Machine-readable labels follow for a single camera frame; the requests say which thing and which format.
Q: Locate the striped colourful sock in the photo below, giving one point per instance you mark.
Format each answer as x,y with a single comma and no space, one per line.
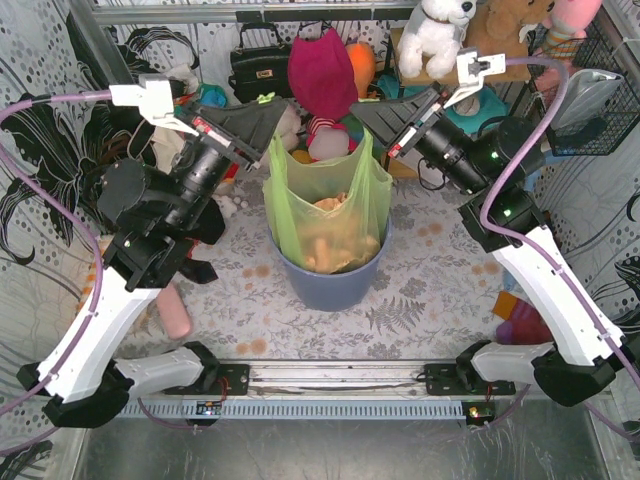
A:
521,323

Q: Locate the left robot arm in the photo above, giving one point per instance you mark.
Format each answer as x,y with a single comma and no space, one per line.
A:
159,217

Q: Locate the magenta cloth bag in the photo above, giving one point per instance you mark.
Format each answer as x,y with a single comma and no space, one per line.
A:
321,76

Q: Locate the blue trash bin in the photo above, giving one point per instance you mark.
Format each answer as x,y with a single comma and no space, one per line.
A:
334,292

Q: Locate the crumpled brown paper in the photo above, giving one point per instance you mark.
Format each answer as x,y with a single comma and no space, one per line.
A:
330,204

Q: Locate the white plush dog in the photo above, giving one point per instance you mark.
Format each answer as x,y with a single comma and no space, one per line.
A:
433,36

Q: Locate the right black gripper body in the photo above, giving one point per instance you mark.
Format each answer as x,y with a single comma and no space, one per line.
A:
410,132

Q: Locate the pink cylinder pillow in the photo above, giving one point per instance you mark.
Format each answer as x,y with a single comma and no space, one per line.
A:
174,316

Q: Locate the white plush lamb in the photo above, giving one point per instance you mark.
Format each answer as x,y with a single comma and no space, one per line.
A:
288,128

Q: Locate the black leather handbag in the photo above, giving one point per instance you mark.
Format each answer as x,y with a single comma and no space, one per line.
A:
261,70

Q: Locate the wooden metal shelf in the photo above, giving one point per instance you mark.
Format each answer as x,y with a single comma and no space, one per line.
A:
489,150

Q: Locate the pink plush toy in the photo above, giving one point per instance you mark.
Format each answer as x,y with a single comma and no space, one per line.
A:
566,25

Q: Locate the green trash bag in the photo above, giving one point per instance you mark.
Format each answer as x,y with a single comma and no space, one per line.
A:
327,242

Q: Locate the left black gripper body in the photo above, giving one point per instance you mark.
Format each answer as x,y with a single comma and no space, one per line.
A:
223,143

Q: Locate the silver foil pouch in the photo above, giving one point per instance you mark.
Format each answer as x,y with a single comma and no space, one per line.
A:
587,92

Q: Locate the cream canvas tote bag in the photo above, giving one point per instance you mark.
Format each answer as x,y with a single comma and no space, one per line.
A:
166,144

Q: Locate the teal folded clothes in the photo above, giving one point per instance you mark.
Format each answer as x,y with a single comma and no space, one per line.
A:
468,114

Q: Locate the orange plush toy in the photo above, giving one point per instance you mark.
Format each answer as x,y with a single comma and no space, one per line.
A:
363,62

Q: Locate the pink white plush doll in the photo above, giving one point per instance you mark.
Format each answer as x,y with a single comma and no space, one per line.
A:
328,139

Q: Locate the black wire basket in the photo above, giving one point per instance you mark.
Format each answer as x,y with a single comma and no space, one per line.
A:
602,134

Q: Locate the brown teddy bear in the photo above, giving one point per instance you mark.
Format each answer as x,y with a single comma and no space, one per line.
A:
501,26

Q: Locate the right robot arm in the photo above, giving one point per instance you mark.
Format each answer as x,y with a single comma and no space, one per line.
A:
586,349

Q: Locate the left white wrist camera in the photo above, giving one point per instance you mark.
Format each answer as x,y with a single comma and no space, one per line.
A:
152,96

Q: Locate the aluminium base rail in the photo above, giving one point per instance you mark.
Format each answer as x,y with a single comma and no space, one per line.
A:
330,390

